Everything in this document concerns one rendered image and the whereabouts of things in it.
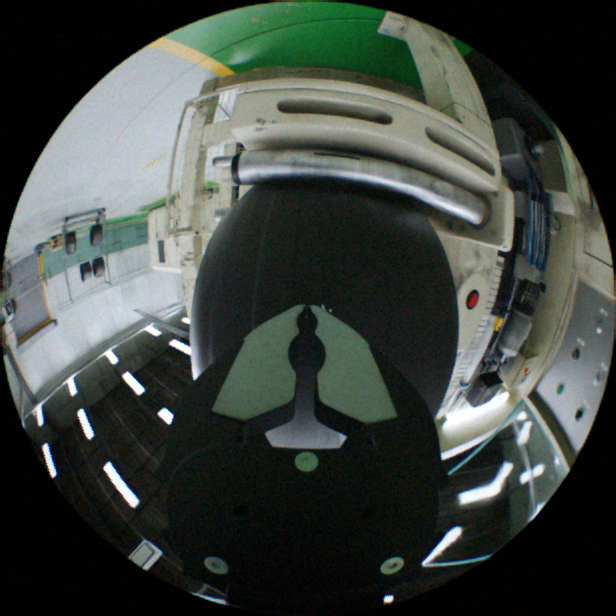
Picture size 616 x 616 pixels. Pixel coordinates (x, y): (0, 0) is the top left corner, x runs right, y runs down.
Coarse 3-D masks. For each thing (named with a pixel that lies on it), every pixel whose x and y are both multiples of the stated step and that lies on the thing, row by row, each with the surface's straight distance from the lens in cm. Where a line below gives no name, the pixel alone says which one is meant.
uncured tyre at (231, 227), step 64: (256, 192) 23; (320, 192) 22; (256, 256) 15; (320, 256) 15; (384, 256) 17; (192, 320) 20; (256, 320) 14; (384, 320) 15; (448, 320) 19; (448, 384) 21; (320, 448) 20
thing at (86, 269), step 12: (96, 216) 554; (84, 228) 589; (96, 228) 554; (72, 240) 537; (96, 240) 553; (72, 252) 553; (84, 264) 550; (96, 264) 552; (108, 264) 557; (84, 276) 546; (96, 276) 566; (108, 276) 560; (72, 300) 542
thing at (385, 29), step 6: (390, 12) 104; (384, 18) 105; (402, 18) 105; (384, 24) 107; (390, 24) 107; (396, 24) 107; (378, 30) 109; (384, 30) 108; (390, 30) 109; (396, 30) 109; (396, 36) 111; (402, 36) 111; (450, 36) 111
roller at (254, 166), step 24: (240, 168) 23; (264, 168) 23; (288, 168) 22; (312, 168) 22; (336, 168) 22; (360, 168) 23; (384, 168) 24; (408, 168) 26; (384, 192) 25; (408, 192) 25; (432, 192) 26; (456, 192) 29; (456, 216) 32; (480, 216) 33
